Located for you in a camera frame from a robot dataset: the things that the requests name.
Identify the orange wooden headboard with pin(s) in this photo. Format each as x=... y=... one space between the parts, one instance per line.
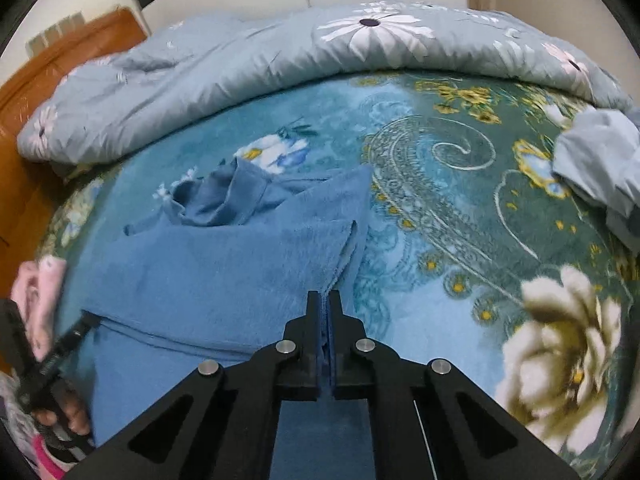
x=30 y=160

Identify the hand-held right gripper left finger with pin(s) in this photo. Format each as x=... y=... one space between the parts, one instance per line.
x=314 y=330

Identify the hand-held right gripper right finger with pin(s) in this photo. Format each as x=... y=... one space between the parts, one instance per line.
x=337 y=330

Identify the blue sweater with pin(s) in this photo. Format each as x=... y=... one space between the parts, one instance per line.
x=225 y=270

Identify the teal floral blanket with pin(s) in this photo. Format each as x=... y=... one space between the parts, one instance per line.
x=450 y=200

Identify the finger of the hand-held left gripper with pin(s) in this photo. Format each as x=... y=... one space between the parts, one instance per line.
x=65 y=350

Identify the person's left hand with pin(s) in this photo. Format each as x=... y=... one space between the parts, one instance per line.
x=75 y=417

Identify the wall radiator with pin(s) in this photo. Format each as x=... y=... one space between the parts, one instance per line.
x=52 y=32

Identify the pink fluffy garment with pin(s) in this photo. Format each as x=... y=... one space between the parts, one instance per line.
x=40 y=285

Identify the light blue floral quilt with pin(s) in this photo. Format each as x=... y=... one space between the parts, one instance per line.
x=250 y=60

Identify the light blue shirt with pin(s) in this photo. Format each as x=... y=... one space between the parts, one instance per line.
x=595 y=160

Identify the person's left forearm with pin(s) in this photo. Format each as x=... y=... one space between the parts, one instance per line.
x=52 y=455

